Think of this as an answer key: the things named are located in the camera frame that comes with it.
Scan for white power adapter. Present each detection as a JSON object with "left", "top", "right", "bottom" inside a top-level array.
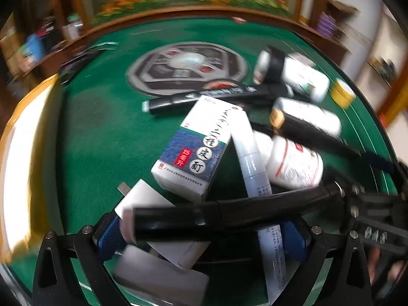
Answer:
[{"left": 114, "top": 180, "right": 211, "bottom": 270}]

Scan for eyeglasses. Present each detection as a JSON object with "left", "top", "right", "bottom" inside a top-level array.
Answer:
[{"left": 59, "top": 41, "right": 120, "bottom": 85}]

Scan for yellow jar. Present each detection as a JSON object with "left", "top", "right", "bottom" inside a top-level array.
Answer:
[{"left": 330, "top": 78, "right": 356, "bottom": 108}]

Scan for round table control panel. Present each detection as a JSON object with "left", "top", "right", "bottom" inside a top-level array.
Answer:
[{"left": 127, "top": 46, "right": 249, "bottom": 98}]

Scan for black marker cream tips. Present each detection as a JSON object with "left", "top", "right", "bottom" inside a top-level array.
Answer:
[{"left": 132, "top": 182, "right": 341, "bottom": 241}]

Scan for wooden wall shelf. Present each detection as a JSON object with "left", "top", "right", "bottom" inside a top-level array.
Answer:
[{"left": 306, "top": 0, "right": 361, "bottom": 61}]

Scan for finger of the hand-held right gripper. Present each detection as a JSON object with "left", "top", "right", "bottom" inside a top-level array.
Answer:
[
  {"left": 363, "top": 151, "right": 408, "bottom": 182},
  {"left": 338, "top": 182, "right": 408, "bottom": 253}
]

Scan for white bottle red label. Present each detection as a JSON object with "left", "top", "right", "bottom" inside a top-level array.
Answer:
[{"left": 266, "top": 135, "right": 324, "bottom": 188}]

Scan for black marker white tip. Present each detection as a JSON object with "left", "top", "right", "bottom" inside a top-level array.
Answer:
[{"left": 142, "top": 84, "right": 294, "bottom": 115}]

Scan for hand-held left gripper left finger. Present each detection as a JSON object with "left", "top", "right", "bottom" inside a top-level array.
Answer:
[{"left": 32, "top": 212, "right": 128, "bottom": 306}]

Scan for white bottle green label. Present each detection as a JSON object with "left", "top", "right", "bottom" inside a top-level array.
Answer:
[{"left": 280, "top": 54, "right": 330, "bottom": 103}]

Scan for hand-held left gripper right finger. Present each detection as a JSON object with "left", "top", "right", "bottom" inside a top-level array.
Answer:
[{"left": 280, "top": 219, "right": 374, "bottom": 306}]

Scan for white tube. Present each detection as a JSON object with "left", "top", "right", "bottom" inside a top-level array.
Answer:
[{"left": 231, "top": 124, "right": 271, "bottom": 198}]

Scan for black pen gold band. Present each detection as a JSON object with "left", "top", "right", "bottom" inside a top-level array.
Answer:
[{"left": 269, "top": 108, "right": 362, "bottom": 158}]

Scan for yellow cardboard box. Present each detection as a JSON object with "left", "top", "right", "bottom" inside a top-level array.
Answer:
[{"left": 0, "top": 74, "right": 61, "bottom": 262}]

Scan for plain white box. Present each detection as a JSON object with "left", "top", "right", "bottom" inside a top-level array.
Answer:
[{"left": 114, "top": 245, "right": 210, "bottom": 306}]

